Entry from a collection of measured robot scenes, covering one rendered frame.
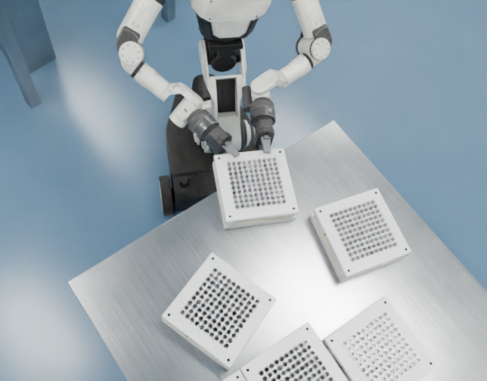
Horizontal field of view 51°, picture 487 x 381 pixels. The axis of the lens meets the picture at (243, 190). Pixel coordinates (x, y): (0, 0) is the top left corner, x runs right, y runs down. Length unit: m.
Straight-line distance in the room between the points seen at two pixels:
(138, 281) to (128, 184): 1.15
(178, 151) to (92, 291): 1.15
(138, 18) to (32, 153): 1.31
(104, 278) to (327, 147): 0.90
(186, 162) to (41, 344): 1.06
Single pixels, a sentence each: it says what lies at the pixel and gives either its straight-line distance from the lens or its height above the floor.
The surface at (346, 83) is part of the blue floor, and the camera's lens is 3.24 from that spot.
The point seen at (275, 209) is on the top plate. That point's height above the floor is 0.93.
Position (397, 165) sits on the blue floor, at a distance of 3.04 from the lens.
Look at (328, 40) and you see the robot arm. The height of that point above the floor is 1.06.
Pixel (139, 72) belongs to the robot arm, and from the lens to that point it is 1.79.
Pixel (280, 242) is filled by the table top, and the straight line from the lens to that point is 1.72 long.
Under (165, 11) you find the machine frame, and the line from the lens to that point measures 3.30.
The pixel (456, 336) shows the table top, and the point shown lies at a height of 0.86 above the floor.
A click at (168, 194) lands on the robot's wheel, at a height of 0.19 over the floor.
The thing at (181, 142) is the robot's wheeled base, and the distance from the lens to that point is 2.64.
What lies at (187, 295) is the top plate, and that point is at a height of 0.93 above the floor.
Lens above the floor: 2.44
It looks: 64 degrees down
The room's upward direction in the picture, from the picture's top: 16 degrees clockwise
